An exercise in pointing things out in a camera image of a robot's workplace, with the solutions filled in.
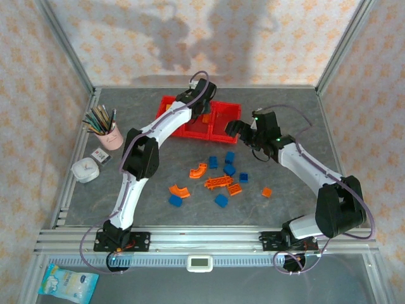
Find orange long lego plate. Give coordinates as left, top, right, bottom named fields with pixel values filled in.
left=204, top=176, right=235, bottom=191

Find orange curved lego piece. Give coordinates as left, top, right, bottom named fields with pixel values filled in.
left=168, top=184, right=191, bottom=200
left=189, top=163, right=208, bottom=180

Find floral patterned backdrop cloth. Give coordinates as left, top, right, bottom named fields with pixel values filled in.
left=319, top=0, right=405, bottom=304
left=47, top=0, right=368, bottom=87
left=0, top=0, right=92, bottom=304

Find pink pencil cup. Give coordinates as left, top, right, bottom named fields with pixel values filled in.
left=96, top=122, right=124, bottom=151

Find white red small card box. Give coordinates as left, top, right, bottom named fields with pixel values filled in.
left=91, top=147, right=112, bottom=166

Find white round lidded container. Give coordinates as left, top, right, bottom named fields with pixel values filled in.
left=70, top=157, right=100, bottom=184

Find white digital timer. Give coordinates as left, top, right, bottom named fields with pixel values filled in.
left=186, top=255, right=213, bottom=272

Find blue white snack packet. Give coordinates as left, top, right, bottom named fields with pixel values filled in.
left=37, top=263, right=99, bottom=304

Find aluminium back rail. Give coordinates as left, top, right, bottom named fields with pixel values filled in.
left=93, top=84, right=319, bottom=90

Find aluminium side rail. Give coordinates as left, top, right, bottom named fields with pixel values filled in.
left=315, top=89, right=355, bottom=203
left=49, top=88, right=103, bottom=229

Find wide aluminium mounting rail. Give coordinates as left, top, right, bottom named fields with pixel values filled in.
left=34, top=226, right=380, bottom=254

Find aluminium frame post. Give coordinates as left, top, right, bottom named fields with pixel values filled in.
left=315, top=0, right=380, bottom=96
left=34, top=0, right=97, bottom=96

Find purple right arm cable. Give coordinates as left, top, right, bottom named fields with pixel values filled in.
left=273, top=104, right=377, bottom=276

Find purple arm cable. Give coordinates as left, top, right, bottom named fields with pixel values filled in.
left=273, top=104, right=377, bottom=276
left=78, top=70, right=210, bottom=275

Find grey slotted cable duct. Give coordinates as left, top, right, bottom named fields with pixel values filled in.
left=47, top=255, right=317, bottom=269

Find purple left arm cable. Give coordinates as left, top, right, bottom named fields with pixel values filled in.
left=78, top=70, right=210, bottom=275

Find aluminium frame leg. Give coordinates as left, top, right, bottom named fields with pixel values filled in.
left=363, top=253, right=392, bottom=304
left=18, top=253, right=48, bottom=304

